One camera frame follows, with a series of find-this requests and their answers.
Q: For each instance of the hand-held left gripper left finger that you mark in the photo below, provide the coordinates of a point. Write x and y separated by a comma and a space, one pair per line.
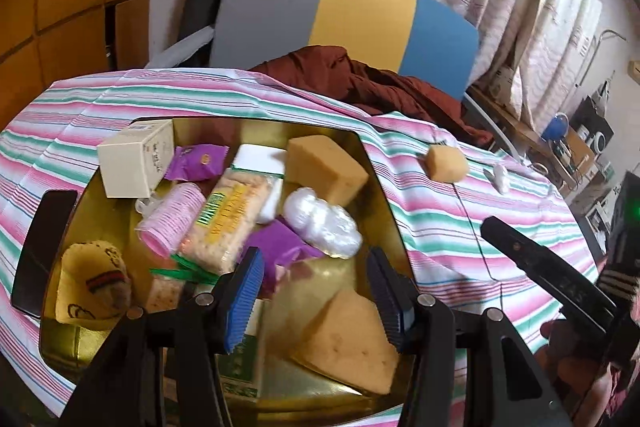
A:
245, 297

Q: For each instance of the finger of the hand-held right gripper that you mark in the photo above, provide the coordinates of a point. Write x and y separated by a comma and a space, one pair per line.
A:
550, 272

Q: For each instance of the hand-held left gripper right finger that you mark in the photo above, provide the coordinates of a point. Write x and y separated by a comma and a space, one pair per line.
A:
387, 302

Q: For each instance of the small yellow sponge wedge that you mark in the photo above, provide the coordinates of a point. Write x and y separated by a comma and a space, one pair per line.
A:
345, 342

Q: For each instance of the plain purple snack packet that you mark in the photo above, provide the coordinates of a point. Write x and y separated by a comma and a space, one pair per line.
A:
280, 242

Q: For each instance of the gold tin box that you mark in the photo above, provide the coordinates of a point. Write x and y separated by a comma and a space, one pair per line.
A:
325, 277

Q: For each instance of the small green box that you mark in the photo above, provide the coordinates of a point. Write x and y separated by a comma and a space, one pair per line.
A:
245, 367

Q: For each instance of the cracker packet yellow green label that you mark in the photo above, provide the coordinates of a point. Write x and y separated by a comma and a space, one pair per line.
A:
225, 222

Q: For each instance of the clear cracker packet black stripe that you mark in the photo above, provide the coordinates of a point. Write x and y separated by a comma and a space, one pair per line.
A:
165, 294

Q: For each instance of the white plastic wrap ball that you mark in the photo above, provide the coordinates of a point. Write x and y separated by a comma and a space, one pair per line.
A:
320, 222
501, 178

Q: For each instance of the large yellow sponge wedge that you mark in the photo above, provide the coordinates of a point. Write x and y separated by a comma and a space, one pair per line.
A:
320, 167

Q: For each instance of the person's right hand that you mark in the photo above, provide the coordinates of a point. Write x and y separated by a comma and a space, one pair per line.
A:
580, 372

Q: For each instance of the pink green striped cloth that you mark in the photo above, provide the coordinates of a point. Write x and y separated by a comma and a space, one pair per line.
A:
450, 232

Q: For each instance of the pink roll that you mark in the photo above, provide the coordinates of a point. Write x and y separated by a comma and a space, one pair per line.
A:
170, 219

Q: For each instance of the black appliance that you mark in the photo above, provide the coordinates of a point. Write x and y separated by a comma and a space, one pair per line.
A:
592, 122

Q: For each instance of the white box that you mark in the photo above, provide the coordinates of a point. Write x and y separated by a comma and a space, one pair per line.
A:
257, 157

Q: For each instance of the purple snack packet with picture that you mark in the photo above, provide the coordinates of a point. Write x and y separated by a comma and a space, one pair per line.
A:
192, 162

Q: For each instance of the blue mug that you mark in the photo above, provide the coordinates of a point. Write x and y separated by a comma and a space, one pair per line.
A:
556, 127

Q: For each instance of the large rectangular yellow sponge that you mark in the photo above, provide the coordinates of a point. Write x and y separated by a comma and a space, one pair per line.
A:
446, 163

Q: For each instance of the yellow cartoon pouch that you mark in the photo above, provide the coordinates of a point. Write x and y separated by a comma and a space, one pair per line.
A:
85, 267

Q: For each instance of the wooden desk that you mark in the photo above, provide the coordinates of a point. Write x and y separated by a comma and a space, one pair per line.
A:
505, 114

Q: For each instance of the cream cardboard box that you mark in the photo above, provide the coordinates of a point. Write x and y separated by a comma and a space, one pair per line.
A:
130, 162

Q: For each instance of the dark flat lid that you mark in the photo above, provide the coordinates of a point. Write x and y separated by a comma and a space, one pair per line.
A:
40, 252

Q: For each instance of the brown padded jacket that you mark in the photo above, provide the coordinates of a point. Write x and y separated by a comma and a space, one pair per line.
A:
350, 77

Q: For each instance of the grey yellow blue chair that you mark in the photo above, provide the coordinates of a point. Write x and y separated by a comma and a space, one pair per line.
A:
360, 7

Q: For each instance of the white metal frame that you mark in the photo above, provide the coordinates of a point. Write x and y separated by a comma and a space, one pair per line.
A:
492, 127

